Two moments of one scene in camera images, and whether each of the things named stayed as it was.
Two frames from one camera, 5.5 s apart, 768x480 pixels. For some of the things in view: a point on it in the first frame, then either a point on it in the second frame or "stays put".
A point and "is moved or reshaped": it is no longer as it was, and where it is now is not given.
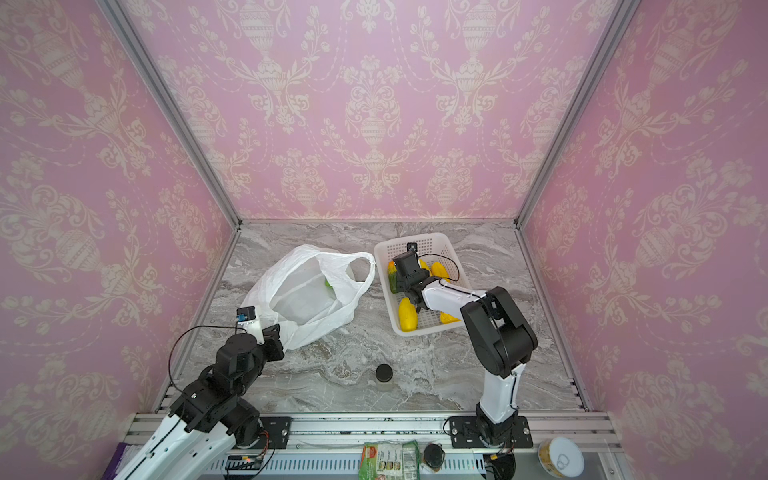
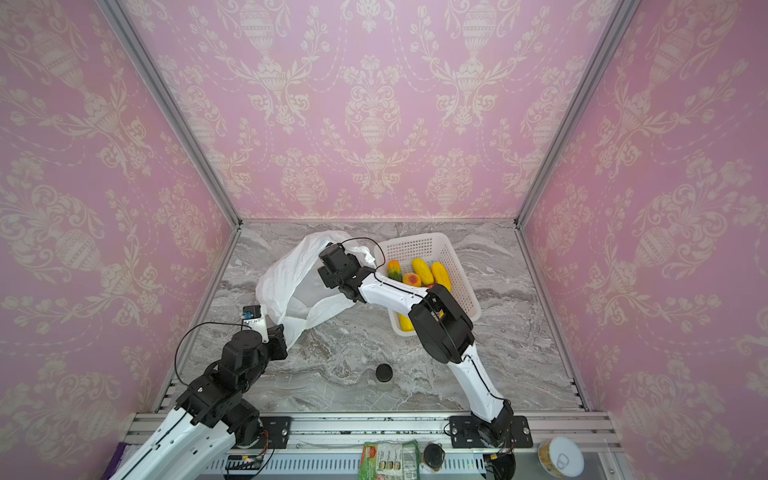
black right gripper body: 405,273 to 330,264
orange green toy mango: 392,276 stays put
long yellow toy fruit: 408,316 stays put
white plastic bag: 308,293 is moved or reshaped
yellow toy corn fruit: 424,265 stays put
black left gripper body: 269,352 stays put
